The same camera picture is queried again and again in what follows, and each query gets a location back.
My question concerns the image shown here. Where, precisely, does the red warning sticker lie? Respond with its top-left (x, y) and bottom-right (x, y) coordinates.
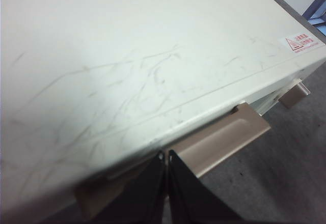
top-left (284, 32), bottom-right (325, 54)

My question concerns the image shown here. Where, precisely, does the beige oven knob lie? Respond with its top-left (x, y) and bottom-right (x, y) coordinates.
top-left (278, 80), bottom-right (312, 109)

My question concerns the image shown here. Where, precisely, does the blue box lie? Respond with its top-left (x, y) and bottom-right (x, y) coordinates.
top-left (303, 0), bottom-right (326, 35)

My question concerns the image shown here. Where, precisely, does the oven door with beige handle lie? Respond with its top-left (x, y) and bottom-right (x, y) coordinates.
top-left (73, 89), bottom-right (281, 224)

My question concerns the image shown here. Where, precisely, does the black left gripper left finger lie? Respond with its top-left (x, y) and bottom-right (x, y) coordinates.
top-left (101, 152), bottom-right (166, 224)

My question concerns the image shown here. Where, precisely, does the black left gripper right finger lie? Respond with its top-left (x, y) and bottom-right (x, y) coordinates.
top-left (167, 149), bottom-right (245, 224)

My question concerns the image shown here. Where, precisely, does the white toaster oven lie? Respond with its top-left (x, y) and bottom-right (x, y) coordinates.
top-left (0, 0), bottom-right (326, 224)

